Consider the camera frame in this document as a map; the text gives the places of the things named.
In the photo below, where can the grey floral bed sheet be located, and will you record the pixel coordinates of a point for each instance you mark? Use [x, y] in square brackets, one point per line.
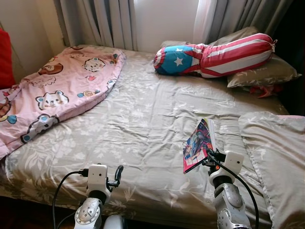
[152, 124]

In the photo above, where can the red patterned cloth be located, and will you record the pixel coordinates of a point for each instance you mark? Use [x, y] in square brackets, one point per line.
[264, 90]

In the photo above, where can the sheer white curtain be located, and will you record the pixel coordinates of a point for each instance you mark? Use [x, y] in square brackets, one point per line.
[205, 19]

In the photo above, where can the silver right arm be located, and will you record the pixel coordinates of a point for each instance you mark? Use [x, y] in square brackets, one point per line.
[228, 200]

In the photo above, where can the grey pleated curtain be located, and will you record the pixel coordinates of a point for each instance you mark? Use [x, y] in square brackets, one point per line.
[95, 24]
[252, 16]

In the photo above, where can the pink cartoon bear blanket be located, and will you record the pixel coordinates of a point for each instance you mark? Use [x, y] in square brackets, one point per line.
[62, 90]

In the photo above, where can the silver left arm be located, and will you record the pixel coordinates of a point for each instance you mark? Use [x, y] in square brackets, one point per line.
[90, 212]

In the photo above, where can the grey robot left leg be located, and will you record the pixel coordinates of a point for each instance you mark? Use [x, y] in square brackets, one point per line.
[114, 223]

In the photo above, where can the colourful comic book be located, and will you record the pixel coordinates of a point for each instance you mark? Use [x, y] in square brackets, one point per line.
[198, 145]

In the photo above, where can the star striped bolster pillow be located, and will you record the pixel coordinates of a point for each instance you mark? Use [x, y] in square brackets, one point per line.
[224, 57]

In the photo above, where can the grey floral pillow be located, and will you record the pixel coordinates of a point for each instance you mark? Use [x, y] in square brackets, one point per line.
[267, 74]
[233, 36]
[276, 162]

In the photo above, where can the large red cushion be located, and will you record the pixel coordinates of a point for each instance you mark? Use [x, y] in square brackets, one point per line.
[5, 57]

